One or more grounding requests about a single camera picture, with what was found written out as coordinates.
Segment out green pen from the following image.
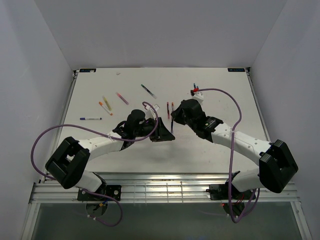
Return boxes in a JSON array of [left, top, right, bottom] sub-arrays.
[[141, 84, 157, 99]]

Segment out yellow pen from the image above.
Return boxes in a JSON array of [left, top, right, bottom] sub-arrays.
[[102, 95, 112, 111]]

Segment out left blue label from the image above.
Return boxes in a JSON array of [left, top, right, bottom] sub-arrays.
[[79, 68, 97, 73]]

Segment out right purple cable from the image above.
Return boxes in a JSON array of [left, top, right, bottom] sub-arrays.
[[197, 87, 261, 224]]

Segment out aluminium frame rails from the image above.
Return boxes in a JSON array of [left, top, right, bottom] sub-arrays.
[[28, 172, 301, 205]]

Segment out blue label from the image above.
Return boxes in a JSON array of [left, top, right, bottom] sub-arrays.
[[227, 68, 246, 73], [79, 68, 97, 73]]

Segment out purple cable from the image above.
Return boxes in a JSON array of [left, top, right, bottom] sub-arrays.
[[197, 87, 261, 224], [30, 101, 159, 227]]

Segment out purple capped marker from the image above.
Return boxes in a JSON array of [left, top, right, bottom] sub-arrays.
[[79, 117, 103, 121]]

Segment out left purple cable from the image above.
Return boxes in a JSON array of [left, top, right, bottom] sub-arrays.
[[30, 101, 159, 227]]

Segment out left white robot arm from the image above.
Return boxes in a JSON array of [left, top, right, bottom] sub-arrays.
[[45, 109, 175, 200]]

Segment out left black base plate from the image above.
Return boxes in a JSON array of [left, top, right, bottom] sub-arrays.
[[76, 184, 122, 202]]

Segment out right blue label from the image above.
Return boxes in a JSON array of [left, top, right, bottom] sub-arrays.
[[227, 68, 246, 73]]

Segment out orange capped pen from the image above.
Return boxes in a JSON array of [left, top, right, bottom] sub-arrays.
[[98, 101, 113, 116]]

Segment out dark blue pen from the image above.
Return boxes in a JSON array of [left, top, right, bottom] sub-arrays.
[[170, 107, 174, 134]]

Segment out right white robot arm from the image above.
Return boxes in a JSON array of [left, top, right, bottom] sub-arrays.
[[171, 99, 299, 199]]

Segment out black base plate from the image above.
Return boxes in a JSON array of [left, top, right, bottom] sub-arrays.
[[76, 184, 122, 202], [206, 183, 253, 201]]

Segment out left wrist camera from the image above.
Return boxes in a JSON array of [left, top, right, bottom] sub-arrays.
[[144, 104, 160, 121]]

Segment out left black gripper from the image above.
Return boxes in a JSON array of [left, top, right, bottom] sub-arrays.
[[134, 117, 176, 143]]

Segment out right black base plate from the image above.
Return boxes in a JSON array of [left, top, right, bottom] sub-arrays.
[[206, 183, 253, 201]]

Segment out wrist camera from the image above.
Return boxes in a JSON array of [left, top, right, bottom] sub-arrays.
[[190, 88, 204, 105], [144, 104, 160, 121]]

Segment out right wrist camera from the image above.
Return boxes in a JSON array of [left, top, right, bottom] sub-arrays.
[[190, 88, 204, 105]]

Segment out pink pen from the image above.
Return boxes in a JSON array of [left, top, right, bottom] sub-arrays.
[[115, 92, 129, 105]]

